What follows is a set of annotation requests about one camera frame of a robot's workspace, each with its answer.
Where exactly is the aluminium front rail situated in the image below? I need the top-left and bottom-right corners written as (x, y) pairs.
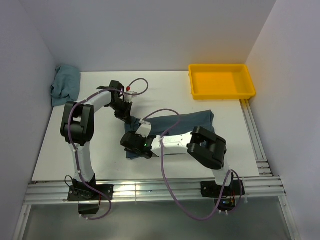
top-left (23, 176), bottom-right (286, 205)

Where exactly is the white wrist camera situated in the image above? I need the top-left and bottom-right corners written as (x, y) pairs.
top-left (135, 119), bottom-right (152, 138)
top-left (123, 86), bottom-right (138, 103)

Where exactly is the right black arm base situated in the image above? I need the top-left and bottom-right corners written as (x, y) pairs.
top-left (200, 179), bottom-right (246, 213)

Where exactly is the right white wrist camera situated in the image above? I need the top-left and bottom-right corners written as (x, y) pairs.
top-left (135, 119), bottom-right (152, 138)

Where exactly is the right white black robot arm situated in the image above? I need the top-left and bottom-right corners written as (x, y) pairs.
top-left (120, 124), bottom-right (234, 195)

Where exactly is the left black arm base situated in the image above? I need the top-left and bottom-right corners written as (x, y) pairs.
top-left (67, 184), bottom-right (114, 215)

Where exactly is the yellow plastic tray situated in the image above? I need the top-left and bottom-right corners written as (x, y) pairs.
top-left (188, 64), bottom-right (256, 100)

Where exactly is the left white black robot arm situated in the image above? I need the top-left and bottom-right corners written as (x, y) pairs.
top-left (60, 80), bottom-right (137, 200)

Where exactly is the dark teal t-shirt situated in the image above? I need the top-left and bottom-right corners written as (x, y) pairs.
top-left (123, 109), bottom-right (216, 160)

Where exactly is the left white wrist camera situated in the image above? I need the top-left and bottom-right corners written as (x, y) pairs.
top-left (123, 86), bottom-right (138, 103)

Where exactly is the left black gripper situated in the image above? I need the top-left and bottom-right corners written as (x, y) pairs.
top-left (107, 99), bottom-right (132, 125)

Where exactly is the light blue crumpled t-shirt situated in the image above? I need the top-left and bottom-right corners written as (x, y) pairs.
top-left (50, 64), bottom-right (81, 107)

